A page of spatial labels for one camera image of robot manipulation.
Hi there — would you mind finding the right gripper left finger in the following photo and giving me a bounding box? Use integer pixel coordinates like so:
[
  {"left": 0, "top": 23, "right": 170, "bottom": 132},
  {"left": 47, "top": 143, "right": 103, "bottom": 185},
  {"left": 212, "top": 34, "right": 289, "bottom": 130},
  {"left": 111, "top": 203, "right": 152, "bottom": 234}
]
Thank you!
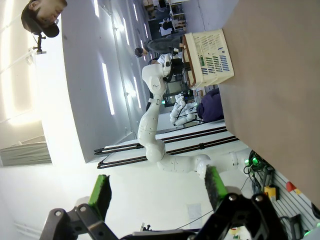
[{"left": 39, "top": 174, "right": 118, "bottom": 240}]

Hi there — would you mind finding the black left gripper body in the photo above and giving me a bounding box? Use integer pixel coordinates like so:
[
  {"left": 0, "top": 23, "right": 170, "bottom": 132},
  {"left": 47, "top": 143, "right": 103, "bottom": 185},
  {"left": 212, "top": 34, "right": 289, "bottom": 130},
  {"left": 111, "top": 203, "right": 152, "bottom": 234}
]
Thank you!
[{"left": 165, "top": 58, "right": 185, "bottom": 82}]

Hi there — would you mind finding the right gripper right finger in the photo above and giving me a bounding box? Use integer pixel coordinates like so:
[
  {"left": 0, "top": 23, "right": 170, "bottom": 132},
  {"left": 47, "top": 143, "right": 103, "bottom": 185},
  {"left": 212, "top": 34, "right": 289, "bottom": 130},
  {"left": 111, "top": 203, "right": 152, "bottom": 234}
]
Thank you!
[{"left": 194, "top": 165, "right": 288, "bottom": 240}]

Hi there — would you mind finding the cream plastic shopping basket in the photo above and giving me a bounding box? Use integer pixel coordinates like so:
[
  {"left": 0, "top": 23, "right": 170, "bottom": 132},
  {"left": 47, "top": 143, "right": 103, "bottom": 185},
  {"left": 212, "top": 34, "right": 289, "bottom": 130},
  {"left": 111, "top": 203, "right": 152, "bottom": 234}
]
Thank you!
[{"left": 181, "top": 28, "right": 236, "bottom": 88}]

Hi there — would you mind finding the background person white shirt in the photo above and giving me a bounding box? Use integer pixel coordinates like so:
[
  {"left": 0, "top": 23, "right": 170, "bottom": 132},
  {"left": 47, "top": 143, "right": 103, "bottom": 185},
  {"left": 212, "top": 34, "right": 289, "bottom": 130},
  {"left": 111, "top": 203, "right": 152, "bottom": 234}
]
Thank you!
[{"left": 149, "top": 55, "right": 168, "bottom": 66}]

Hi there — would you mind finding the white paper sheet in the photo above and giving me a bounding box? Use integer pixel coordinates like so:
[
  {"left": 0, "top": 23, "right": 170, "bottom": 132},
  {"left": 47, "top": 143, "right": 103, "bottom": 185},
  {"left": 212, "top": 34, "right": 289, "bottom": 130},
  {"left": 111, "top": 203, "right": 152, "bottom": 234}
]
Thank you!
[{"left": 186, "top": 202, "right": 202, "bottom": 222}]

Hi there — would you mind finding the long white ceiling light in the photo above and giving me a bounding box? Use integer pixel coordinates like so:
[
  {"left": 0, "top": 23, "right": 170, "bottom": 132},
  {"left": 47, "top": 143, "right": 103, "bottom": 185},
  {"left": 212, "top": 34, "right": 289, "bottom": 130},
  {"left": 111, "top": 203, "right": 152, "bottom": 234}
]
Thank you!
[
  {"left": 101, "top": 62, "right": 116, "bottom": 116},
  {"left": 132, "top": 76, "right": 142, "bottom": 108}
]

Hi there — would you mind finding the black folded tripod stand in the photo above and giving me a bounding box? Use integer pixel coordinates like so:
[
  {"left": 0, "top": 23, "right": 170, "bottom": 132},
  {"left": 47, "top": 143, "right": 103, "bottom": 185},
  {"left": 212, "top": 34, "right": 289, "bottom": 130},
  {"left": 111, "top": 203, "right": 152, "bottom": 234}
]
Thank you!
[
  {"left": 96, "top": 136, "right": 239, "bottom": 171},
  {"left": 93, "top": 126, "right": 228, "bottom": 156}
]

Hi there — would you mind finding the yellow emergency stop button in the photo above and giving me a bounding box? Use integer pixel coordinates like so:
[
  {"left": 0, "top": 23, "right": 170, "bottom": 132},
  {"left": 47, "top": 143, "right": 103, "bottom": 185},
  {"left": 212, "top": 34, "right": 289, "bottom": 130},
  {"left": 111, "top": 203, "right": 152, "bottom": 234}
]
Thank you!
[{"left": 263, "top": 184, "right": 280, "bottom": 201}]

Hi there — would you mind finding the background storage shelf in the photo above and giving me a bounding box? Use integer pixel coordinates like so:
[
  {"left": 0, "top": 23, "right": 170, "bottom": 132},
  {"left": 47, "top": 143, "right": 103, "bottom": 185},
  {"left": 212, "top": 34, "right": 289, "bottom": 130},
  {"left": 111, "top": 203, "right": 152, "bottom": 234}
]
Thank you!
[{"left": 142, "top": 0, "right": 188, "bottom": 32}]

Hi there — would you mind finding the red rounded plastic object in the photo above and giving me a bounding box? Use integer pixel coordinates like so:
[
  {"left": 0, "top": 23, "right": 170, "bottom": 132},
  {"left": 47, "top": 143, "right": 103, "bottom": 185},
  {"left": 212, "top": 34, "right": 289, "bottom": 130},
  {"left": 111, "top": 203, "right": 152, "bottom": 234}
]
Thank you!
[{"left": 285, "top": 181, "right": 302, "bottom": 195}]

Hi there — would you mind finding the grey slatted panel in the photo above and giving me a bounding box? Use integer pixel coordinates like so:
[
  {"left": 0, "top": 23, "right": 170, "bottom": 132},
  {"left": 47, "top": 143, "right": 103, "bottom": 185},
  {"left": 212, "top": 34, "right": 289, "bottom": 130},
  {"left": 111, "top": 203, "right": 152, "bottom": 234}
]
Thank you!
[{"left": 269, "top": 169, "right": 320, "bottom": 233}]

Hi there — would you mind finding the grey louvred vent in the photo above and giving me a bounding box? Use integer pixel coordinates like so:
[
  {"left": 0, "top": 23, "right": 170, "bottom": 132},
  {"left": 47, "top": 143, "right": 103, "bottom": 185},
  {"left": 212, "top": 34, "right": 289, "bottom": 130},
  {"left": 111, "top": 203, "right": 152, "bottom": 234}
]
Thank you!
[{"left": 0, "top": 141, "right": 53, "bottom": 168}]

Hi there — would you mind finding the brown basket handle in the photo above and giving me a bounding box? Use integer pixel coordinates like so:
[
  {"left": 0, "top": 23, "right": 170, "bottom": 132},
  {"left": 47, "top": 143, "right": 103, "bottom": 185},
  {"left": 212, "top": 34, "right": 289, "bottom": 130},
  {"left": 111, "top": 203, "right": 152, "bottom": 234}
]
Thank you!
[{"left": 182, "top": 37, "right": 199, "bottom": 88}]

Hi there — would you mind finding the black cable bundle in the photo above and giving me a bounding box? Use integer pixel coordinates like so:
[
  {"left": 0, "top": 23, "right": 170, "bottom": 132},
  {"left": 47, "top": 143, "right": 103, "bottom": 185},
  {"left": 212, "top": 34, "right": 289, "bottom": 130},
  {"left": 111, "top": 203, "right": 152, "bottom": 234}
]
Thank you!
[{"left": 243, "top": 149, "right": 275, "bottom": 198}]

